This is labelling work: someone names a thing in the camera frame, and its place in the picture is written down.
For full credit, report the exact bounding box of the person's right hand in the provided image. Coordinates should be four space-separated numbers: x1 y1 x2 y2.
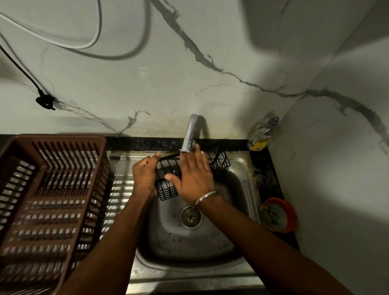
164 143 218 207

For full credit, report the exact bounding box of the person's left hand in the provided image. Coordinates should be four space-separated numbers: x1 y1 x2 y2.
131 152 162 201

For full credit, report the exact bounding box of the black wire rack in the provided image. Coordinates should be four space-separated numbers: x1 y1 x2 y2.
155 144 231 202

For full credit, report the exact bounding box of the person's right forearm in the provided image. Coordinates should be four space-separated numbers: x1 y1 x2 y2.
196 194 355 295

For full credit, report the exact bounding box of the person's left forearm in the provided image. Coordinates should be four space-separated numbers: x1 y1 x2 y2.
58 194 156 295

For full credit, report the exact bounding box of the chrome faucet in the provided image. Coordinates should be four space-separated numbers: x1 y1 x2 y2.
181 114 199 154

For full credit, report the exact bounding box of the stainless steel sink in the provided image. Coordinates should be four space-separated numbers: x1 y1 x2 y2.
70 150 265 294

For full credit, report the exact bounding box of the clear dish soap bottle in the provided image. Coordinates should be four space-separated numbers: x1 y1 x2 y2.
248 116 280 152

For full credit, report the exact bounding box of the orange round container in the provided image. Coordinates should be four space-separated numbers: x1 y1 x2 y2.
259 197 297 234

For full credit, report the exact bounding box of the brown plastic dish basket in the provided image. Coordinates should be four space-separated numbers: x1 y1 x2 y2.
0 134 111 295

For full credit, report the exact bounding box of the silver bracelet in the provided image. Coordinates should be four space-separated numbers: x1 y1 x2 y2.
194 190 218 207

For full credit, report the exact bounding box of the black power cable with plug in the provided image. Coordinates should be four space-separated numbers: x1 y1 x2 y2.
0 44 57 111

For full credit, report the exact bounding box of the thick white wall cable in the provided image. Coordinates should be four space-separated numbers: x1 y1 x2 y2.
0 0 103 50

